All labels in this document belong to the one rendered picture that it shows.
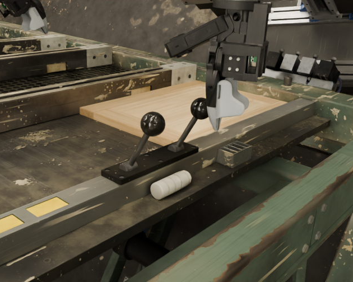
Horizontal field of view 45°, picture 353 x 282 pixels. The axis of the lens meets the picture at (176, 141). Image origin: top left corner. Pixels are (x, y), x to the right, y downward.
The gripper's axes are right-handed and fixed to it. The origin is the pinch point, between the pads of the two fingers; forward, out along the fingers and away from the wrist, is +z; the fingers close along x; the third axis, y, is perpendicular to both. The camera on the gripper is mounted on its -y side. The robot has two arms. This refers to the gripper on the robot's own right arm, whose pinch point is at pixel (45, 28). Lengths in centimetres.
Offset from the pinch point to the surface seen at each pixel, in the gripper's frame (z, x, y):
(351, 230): 63, 82, 7
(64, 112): 9.0, 22.9, 23.8
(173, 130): 16, 51, 19
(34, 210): -7, 59, 56
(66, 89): 4.8, 23.7, 20.2
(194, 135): 17, 56, 19
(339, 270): 68, 81, 17
